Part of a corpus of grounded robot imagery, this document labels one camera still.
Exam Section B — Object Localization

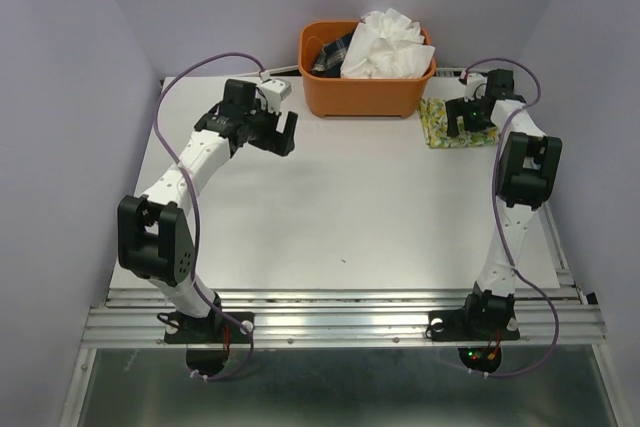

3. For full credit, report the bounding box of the lemon print skirt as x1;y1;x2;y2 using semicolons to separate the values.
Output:
418;96;500;150

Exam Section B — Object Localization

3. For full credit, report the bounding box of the white skirt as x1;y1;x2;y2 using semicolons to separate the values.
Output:
340;8;435;80

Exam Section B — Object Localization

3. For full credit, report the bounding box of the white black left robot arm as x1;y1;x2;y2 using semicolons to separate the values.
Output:
117;78;298;344

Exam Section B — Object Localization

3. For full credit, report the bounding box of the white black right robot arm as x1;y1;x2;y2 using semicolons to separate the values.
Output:
437;69;563;341

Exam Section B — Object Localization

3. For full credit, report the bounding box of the orange plastic basket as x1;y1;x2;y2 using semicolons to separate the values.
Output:
298;20;436;118

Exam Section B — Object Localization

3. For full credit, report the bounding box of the dark plaid skirt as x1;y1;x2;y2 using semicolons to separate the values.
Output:
311;32;354;78

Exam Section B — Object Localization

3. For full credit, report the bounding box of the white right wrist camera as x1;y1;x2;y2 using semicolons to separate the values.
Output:
460;73;487;102

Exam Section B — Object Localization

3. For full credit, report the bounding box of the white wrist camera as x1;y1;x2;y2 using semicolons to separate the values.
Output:
257;78;292;115
460;73;487;102

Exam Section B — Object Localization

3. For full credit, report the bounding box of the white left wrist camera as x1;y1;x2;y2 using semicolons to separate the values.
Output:
257;78;292;115

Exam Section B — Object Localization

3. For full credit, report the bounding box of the aluminium right side rail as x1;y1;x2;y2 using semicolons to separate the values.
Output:
499;69;581;298

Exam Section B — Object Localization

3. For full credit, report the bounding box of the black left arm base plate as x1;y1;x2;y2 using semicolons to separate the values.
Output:
156;311;249;345

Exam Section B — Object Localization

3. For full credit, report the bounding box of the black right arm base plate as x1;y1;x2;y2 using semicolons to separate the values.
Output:
425;308;521;342

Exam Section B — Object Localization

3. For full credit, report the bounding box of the aluminium front rail frame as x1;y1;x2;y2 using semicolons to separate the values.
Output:
81;287;607;350

